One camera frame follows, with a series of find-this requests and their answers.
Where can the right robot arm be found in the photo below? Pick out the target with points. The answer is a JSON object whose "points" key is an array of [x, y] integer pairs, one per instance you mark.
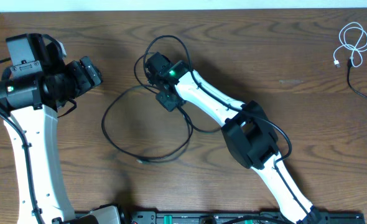
{"points": [[249, 136]]}

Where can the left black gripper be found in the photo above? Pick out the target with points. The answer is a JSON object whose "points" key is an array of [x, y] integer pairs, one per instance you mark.
{"points": [[87, 79]]}

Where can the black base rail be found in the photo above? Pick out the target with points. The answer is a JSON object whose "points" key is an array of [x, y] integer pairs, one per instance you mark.
{"points": [[149, 217]]}

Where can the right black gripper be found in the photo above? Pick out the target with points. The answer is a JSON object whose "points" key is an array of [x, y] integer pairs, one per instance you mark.
{"points": [[168, 105]]}

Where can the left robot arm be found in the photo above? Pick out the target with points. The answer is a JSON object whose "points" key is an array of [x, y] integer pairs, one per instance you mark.
{"points": [[32, 90]]}

